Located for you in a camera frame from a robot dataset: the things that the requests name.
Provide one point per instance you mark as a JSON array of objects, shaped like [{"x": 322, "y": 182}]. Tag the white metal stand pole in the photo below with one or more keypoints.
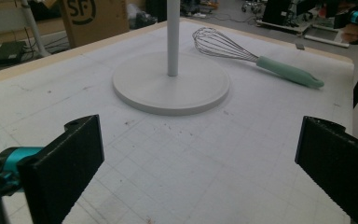
[{"x": 32, "y": 28}]

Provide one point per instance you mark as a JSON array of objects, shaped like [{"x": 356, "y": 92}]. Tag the white grid mat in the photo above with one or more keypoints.
[{"x": 199, "y": 171}]

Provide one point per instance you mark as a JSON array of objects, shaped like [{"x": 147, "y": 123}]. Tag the flat black device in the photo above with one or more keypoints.
[{"x": 9, "y": 53}]

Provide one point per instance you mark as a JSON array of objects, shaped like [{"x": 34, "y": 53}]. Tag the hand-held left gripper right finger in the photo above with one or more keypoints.
[{"x": 341, "y": 165}]

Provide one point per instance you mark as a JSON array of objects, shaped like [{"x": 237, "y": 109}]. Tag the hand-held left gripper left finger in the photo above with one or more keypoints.
[{"x": 59, "y": 174}]

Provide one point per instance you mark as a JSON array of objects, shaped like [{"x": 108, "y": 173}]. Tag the brown cardboard box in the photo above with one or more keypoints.
[{"x": 105, "y": 28}]

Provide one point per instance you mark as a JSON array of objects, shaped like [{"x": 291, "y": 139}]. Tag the black tape piece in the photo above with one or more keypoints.
[{"x": 300, "y": 46}]

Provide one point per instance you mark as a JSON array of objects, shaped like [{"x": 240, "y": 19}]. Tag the white hook stand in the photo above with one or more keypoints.
[{"x": 174, "y": 93}]

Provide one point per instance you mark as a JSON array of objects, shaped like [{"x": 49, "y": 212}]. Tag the aluminium frame rail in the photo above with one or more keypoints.
[{"x": 326, "y": 40}]

